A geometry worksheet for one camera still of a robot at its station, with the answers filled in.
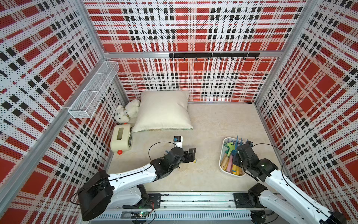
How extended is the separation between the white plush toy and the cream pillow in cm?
2

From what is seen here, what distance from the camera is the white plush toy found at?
1061 mm

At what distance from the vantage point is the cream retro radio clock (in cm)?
89

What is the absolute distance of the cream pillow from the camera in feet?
3.14

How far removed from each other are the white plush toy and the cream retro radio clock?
114 mm

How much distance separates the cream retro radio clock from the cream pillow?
5 cm
